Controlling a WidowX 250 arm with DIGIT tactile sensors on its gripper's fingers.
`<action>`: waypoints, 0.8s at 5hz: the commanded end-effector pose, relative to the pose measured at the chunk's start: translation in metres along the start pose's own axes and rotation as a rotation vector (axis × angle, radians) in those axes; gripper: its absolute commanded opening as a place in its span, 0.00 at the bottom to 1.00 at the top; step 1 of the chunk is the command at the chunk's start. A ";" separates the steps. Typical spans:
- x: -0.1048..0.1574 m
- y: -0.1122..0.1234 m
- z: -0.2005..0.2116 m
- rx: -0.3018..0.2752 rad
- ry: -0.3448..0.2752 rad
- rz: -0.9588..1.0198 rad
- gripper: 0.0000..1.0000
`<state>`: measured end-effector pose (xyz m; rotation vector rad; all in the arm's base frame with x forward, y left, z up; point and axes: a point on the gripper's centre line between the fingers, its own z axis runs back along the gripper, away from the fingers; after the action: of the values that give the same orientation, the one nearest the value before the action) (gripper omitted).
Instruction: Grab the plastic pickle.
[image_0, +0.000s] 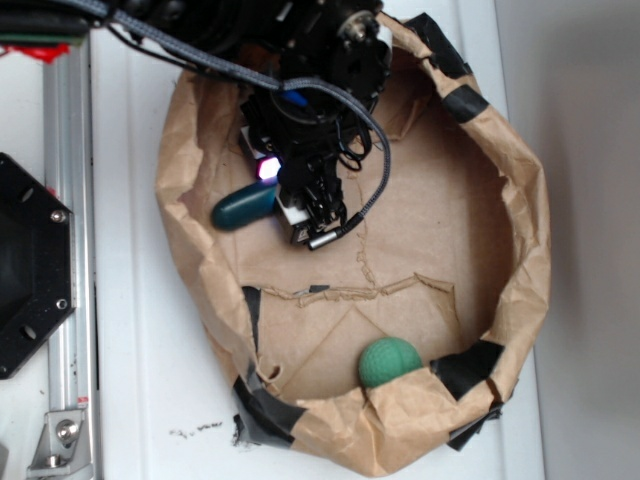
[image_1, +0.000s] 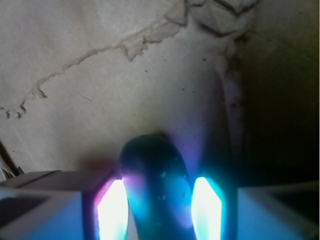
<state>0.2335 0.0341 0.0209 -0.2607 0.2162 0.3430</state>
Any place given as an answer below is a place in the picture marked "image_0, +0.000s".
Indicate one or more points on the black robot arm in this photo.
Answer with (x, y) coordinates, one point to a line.
(339, 42)

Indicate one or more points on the green dimpled ball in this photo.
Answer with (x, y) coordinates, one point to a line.
(387, 359)

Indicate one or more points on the aluminium extrusion rail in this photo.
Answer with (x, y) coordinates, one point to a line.
(72, 351)

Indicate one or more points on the black octagonal mount plate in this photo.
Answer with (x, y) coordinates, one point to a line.
(36, 268)

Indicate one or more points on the dark green plastic pickle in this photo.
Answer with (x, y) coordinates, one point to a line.
(245, 206)

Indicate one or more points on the crumpled brown paper bag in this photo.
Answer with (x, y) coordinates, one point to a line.
(453, 258)

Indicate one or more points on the metal corner bracket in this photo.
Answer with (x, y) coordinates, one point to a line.
(63, 450)

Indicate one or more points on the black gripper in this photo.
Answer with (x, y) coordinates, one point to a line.
(299, 139)

